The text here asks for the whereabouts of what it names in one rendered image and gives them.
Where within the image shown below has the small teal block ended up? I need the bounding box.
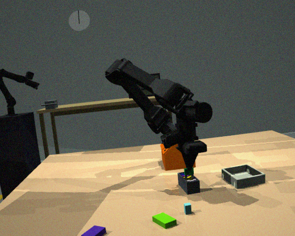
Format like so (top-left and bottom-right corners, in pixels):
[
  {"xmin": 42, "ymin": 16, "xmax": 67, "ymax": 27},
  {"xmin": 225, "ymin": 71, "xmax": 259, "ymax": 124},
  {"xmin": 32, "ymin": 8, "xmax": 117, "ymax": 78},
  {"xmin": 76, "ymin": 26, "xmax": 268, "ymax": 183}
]
[{"xmin": 184, "ymin": 203, "xmax": 192, "ymax": 215}]

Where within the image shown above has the green rectangular block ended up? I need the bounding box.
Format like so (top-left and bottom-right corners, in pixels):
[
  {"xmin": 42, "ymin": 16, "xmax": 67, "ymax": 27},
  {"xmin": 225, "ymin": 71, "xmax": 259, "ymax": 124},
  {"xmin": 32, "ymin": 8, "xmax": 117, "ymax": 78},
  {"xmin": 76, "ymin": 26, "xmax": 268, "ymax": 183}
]
[{"xmin": 152, "ymin": 213, "xmax": 177, "ymax": 229}]

